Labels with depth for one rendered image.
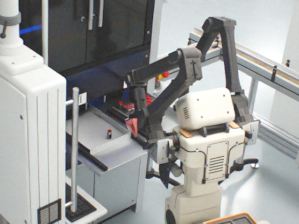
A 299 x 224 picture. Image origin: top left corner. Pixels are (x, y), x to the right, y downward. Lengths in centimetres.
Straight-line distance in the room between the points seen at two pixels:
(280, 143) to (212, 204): 124
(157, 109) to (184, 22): 422
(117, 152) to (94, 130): 21
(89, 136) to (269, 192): 167
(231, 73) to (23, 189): 105
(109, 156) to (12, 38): 93
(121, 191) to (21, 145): 153
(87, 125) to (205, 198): 78
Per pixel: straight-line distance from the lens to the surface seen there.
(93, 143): 303
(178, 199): 272
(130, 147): 301
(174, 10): 694
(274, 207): 420
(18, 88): 219
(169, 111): 332
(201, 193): 271
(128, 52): 319
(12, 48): 227
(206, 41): 289
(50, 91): 218
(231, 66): 276
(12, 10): 223
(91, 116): 323
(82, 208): 272
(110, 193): 366
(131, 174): 370
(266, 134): 399
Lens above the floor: 262
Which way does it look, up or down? 32 degrees down
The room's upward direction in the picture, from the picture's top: 6 degrees clockwise
